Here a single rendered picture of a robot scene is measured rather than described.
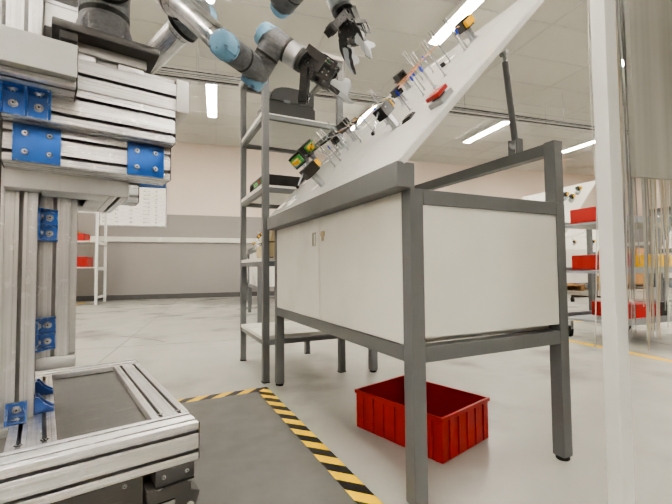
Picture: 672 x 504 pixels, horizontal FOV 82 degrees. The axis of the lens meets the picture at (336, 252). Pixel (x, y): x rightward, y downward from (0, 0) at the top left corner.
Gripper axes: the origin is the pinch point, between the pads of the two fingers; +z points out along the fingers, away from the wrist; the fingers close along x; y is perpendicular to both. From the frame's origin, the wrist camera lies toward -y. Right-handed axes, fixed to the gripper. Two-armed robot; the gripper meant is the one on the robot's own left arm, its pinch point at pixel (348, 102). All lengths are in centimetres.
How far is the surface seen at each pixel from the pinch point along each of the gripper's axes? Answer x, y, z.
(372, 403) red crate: 1, -80, 66
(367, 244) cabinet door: -12.1, -31.1, 30.2
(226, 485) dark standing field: -38, -105, 37
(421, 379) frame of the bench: -36, -47, 59
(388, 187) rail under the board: -25.9, -13.7, 25.2
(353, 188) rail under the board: -9.9, -20.1, 17.0
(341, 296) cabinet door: -1, -53, 34
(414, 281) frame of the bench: -32, -29, 44
